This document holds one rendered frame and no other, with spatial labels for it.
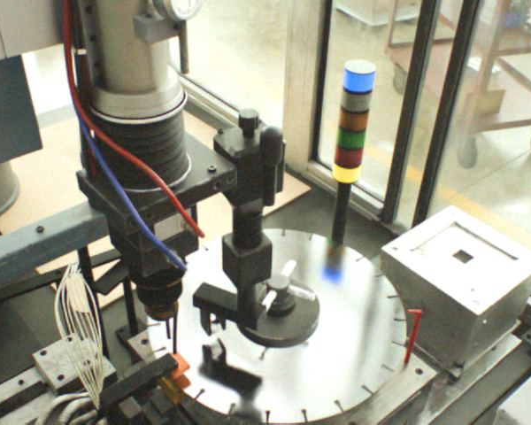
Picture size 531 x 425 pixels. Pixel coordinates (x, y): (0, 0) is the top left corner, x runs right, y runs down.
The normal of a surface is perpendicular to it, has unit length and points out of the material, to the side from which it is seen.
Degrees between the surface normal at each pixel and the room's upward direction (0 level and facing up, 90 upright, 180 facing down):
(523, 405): 0
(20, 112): 90
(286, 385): 0
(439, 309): 90
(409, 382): 0
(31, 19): 90
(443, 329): 90
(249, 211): 105
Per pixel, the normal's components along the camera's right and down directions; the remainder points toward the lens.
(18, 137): 0.64, 0.50
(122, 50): -0.13, 0.62
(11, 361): 0.03, -0.77
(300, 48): -0.76, 0.39
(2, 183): 0.97, 0.16
